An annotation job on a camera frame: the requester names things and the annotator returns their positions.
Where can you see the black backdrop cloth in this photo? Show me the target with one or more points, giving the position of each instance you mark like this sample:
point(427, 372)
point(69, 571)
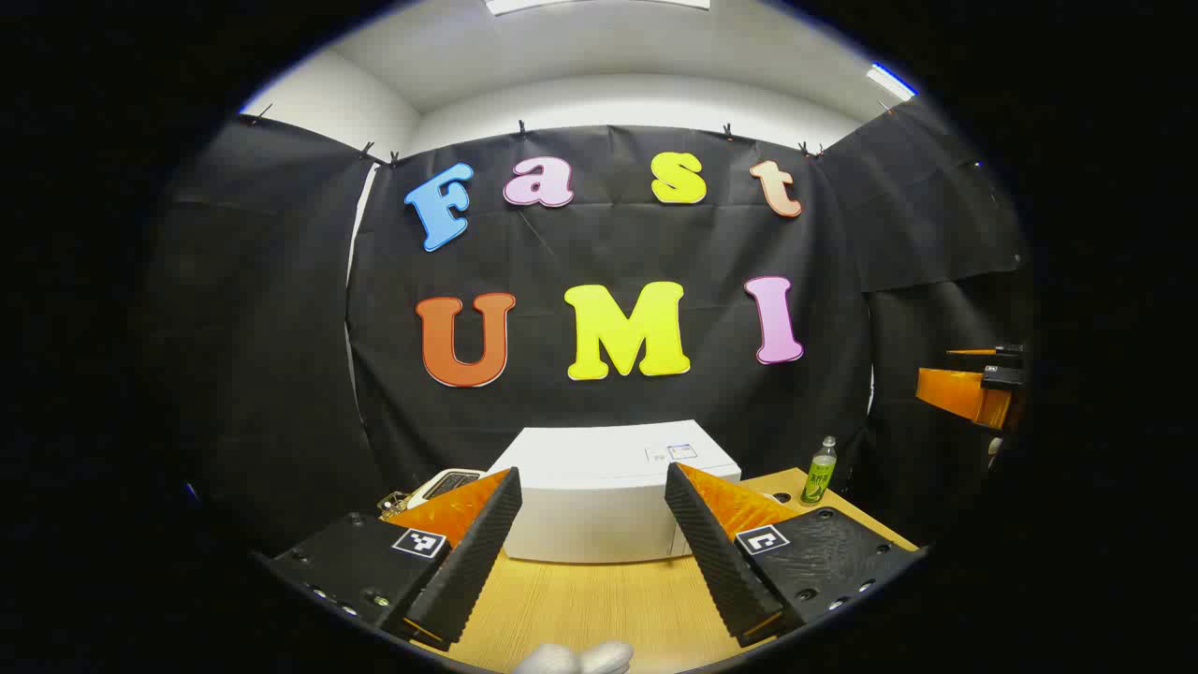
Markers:
point(599, 243)

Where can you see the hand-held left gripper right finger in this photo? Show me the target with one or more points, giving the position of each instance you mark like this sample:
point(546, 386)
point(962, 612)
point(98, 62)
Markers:
point(721, 562)

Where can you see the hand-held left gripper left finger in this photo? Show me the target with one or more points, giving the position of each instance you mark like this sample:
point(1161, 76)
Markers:
point(468, 562)

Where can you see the white toaster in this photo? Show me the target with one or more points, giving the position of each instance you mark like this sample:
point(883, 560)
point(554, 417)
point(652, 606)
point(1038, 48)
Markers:
point(449, 482)

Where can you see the ceiling light panel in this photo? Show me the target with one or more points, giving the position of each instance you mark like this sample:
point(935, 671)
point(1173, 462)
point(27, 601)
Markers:
point(599, 5)
point(889, 82)

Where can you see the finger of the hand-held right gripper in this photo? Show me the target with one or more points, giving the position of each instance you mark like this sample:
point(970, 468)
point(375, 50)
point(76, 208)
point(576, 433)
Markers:
point(1009, 355)
point(964, 393)

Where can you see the white microwave oven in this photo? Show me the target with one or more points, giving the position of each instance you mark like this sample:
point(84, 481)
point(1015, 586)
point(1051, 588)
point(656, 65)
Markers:
point(599, 487)

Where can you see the green label drink bottle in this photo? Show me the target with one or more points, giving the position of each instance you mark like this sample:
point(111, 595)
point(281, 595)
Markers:
point(819, 473)

